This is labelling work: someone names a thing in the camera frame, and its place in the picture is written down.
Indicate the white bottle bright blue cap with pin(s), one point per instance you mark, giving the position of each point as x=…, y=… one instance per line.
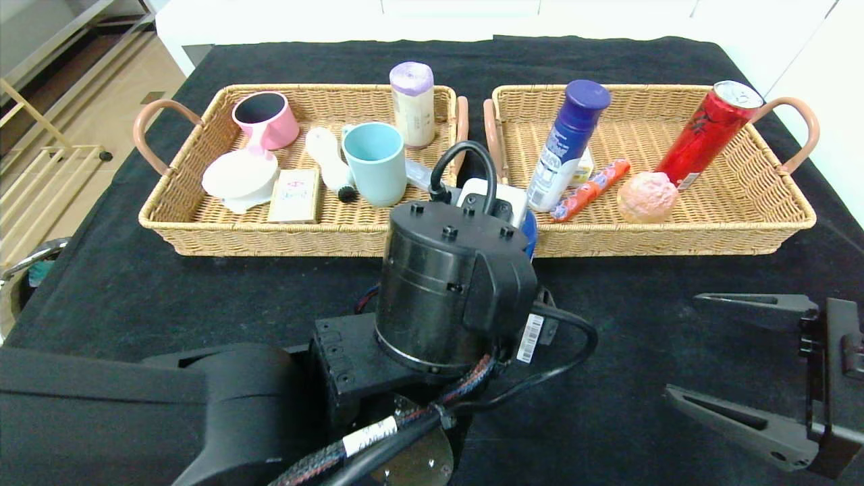
x=530, y=236

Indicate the indigo capped drink bottle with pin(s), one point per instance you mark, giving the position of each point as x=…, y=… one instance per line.
x=557, y=169

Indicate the tall red drink can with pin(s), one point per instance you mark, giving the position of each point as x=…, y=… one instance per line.
x=702, y=142

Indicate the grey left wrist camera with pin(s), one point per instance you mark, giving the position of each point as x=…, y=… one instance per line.
x=518, y=202

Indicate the small white milk carton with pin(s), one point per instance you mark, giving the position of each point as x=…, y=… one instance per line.
x=584, y=172

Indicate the cream card box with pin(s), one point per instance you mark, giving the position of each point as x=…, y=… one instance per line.
x=295, y=196

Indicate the light wooden rack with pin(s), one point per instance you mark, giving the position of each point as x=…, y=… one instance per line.
x=27, y=202

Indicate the pink round bun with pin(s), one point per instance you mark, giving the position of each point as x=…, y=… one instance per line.
x=646, y=197

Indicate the pink mug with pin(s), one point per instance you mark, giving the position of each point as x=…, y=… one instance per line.
x=280, y=131

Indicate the wicker basket holding food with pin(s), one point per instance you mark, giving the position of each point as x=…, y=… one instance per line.
x=742, y=202

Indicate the white brush black tip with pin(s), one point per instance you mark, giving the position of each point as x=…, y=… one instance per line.
x=324, y=152

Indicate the grey metal shelf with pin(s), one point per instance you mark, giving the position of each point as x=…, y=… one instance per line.
x=67, y=27

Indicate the wicker basket holding household items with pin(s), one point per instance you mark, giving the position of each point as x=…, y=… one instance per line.
x=236, y=233

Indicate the orange sausage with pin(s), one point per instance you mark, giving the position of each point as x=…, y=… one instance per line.
x=590, y=190

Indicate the teal mug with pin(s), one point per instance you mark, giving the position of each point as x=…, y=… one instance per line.
x=378, y=172

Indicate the translucent grey toothbrush case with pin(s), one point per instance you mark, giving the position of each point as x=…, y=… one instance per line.
x=417, y=174

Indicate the round metal rimmed bin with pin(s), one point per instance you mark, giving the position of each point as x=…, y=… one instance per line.
x=34, y=270

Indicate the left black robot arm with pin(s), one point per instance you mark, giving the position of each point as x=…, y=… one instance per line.
x=439, y=290

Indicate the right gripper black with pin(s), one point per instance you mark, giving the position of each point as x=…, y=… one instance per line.
x=839, y=385

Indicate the purple lid cylinder container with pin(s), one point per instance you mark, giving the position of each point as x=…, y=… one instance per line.
x=413, y=115

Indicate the black table cloth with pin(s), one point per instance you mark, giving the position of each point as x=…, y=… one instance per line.
x=675, y=324

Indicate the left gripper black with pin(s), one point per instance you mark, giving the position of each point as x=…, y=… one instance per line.
x=536, y=331

